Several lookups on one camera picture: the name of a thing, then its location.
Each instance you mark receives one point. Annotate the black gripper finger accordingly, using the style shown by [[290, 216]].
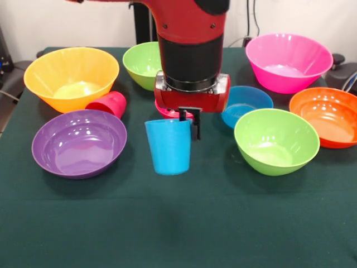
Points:
[[196, 125], [183, 115]]

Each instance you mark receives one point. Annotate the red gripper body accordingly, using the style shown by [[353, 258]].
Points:
[[192, 100]]

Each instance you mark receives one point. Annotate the blue cup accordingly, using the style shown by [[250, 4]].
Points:
[[170, 148]]

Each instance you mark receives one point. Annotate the red cup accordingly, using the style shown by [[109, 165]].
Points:
[[111, 103]]

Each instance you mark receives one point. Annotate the pink bowl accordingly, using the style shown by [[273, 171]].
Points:
[[290, 56]]

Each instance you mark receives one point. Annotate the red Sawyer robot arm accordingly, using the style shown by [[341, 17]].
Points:
[[192, 42]]

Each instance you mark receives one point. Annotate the red bowl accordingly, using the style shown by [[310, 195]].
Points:
[[167, 113]]

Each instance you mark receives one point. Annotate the blue bowl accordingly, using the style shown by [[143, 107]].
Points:
[[251, 100]]

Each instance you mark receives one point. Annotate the green bowl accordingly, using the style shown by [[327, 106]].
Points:
[[276, 139], [142, 64]]

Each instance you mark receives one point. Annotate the purple bowl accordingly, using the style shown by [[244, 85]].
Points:
[[79, 139]]

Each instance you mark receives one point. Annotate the yellow bowl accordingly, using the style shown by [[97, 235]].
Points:
[[69, 67]]

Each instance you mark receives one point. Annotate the dark green tablecloth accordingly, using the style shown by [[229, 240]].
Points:
[[111, 223]]

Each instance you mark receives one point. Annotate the orange bowl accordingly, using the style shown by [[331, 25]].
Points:
[[326, 111]]

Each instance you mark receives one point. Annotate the black office chair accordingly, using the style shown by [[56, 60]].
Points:
[[16, 75], [341, 75]]

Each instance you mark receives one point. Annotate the black computer box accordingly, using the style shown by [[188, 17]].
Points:
[[5, 56]]

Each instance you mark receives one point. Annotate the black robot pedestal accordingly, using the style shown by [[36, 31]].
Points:
[[143, 25]]

